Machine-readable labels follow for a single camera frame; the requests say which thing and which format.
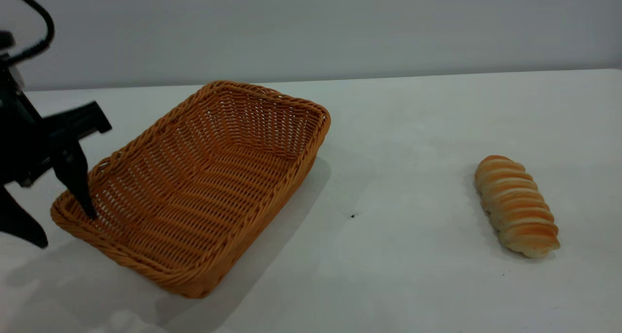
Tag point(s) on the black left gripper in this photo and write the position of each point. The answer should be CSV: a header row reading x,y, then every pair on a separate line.
x,y
24,143

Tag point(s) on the orange woven wicker basket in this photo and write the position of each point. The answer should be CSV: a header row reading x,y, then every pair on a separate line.
x,y
194,187

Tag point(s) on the striped long bread roll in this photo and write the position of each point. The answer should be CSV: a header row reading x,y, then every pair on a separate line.
x,y
517,206

